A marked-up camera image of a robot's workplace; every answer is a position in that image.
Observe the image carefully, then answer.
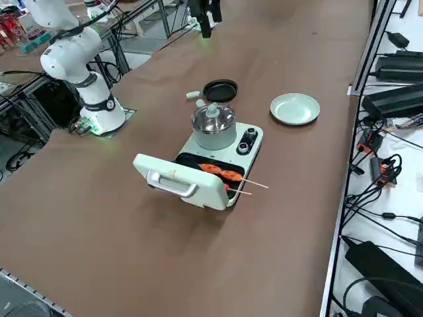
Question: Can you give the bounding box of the mint pot with handle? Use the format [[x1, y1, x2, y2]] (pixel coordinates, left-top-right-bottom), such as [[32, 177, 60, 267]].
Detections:
[[190, 98, 238, 151]]

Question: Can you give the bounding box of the red objects cluster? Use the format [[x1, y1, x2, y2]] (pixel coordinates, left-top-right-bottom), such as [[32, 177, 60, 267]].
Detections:
[[0, 6, 26, 50]]

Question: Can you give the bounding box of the large black power brick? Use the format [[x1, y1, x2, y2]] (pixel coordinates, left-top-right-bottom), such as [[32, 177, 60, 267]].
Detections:
[[345, 240, 423, 317]]

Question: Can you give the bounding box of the mint green plate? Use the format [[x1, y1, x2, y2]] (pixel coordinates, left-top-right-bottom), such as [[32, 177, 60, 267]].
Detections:
[[270, 92, 321, 126]]

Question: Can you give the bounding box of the teal plastic block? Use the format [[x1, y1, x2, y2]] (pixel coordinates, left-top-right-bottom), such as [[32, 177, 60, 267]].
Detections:
[[21, 31, 52, 53]]

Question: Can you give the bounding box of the black cable with ferrite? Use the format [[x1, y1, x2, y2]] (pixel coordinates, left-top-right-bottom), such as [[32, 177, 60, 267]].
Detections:
[[343, 197, 423, 232]]

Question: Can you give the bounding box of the two-piece sausage skewer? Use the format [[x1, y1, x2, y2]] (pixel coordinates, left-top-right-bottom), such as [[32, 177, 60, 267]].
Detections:
[[198, 163, 269, 190]]

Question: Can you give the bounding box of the aluminium rail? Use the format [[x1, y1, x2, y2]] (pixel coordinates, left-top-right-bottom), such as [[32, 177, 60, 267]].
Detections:
[[0, 266, 72, 317]]

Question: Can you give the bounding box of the black frying pan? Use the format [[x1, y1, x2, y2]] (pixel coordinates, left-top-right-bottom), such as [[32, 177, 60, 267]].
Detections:
[[186, 78, 239, 103]]

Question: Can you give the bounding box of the glass pot lid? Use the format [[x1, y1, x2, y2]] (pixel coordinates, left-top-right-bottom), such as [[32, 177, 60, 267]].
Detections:
[[191, 102, 237, 135]]

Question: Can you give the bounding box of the black power supply box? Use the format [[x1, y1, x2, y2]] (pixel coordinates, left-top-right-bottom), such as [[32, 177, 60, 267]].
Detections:
[[375, 51, 423, 83], [362, 84, 423, 120]]

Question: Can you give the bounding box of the small black power adapter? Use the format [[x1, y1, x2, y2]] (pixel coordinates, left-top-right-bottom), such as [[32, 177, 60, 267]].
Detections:
[[385, 31, 410, 49]]

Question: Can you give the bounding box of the aluminium frame post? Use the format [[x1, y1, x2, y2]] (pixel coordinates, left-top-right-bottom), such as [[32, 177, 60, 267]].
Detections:
[[350, 0, 397, 96]]

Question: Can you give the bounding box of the hinged grill lid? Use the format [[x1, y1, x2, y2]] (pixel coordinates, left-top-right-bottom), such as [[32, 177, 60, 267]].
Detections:
[[132, 153, 229, 209]]

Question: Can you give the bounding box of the orange black connector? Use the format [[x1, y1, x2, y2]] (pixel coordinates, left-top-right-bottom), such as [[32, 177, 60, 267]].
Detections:
[[376, 158, 399, 189], [357, 129, 383, 153]]

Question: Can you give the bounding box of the single sausage skewer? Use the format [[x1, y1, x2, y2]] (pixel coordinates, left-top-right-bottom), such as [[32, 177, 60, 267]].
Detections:
[[223, 183, 252, 195]]

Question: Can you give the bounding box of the mint green cooking machine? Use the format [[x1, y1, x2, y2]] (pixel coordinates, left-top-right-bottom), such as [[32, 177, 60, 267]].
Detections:
[[132, 122, 265, 209]]

